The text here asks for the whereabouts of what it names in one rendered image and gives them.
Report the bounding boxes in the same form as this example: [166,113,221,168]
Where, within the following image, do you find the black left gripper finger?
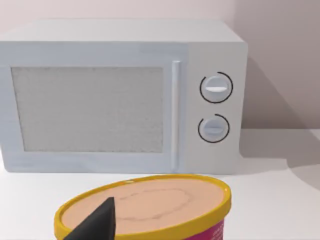
[62,196,117,240]

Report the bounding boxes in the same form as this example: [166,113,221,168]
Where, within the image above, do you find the yellow rimmed tub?
[54,174,232,240]

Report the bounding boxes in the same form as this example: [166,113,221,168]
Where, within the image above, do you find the microwave door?
[0,44,189,175]

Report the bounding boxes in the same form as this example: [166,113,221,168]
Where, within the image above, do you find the pale microwave oven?
[0,19,249,175]

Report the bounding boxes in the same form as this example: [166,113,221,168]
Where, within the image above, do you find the microwave knob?
[200,117,227,141]
[201,75,230,100]

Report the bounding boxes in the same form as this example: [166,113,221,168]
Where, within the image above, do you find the microwave door handle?
[171,59,181,172]

